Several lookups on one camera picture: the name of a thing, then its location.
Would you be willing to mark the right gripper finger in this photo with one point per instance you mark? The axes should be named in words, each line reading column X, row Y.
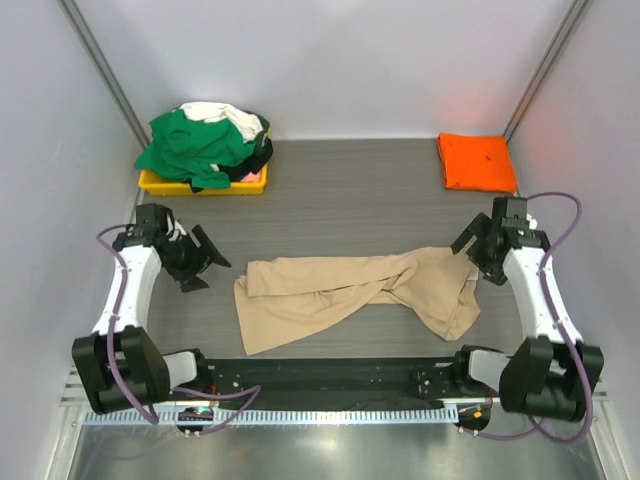
column 477, row 228
column 493, row 275

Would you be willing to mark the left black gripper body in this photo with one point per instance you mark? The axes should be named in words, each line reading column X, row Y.
column 186, row 260

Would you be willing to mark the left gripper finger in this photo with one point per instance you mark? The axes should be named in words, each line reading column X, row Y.
column 191, row 283
column 208, row 249

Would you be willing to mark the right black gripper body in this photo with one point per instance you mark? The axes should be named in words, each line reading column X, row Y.
column 487, row 261

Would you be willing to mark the beige t shirt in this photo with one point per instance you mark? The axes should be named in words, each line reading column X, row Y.
column 281, row 301

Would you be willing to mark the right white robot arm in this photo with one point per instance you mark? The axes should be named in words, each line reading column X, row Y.
column 553, row 373

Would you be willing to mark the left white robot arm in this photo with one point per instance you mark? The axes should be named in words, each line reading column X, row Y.
column 118, row 364

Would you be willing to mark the yellow plastic bin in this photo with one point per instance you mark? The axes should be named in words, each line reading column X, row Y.
column 156, row 186

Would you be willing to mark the folded orange t shirt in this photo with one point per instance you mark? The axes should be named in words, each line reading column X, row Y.
column 476, row 163

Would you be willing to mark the pink garment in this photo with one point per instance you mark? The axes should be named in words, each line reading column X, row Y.
column 252, row 177

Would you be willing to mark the green t shirt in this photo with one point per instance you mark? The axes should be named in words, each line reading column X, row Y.
column 184, row 150

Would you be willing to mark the black t shirt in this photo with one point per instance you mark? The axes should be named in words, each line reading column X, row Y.
column 257, row 157

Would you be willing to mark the white t shirt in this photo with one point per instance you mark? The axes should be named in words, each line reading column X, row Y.
column 249, row 125

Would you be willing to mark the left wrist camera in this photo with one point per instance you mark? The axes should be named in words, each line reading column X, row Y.
column 175, row 231

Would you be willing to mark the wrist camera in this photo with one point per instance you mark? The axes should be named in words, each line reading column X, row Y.
column 532, row 222
column 175, row 231

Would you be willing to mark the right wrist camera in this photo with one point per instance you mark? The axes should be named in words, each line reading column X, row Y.
column 532, row 222

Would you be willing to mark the left aluminium frame post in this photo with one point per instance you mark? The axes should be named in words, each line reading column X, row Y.
column 101, row 64

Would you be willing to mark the aluminium frame post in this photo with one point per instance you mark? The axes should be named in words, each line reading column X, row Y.
column 558, row 43
column 101, row 64

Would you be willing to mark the slotted cable duct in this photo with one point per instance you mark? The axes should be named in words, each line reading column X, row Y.
column 177, row 415

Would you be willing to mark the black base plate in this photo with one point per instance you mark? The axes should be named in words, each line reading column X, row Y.
column 342, row 384

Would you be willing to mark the right aluminium frame post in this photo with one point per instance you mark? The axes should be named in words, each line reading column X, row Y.
column 558, row 43

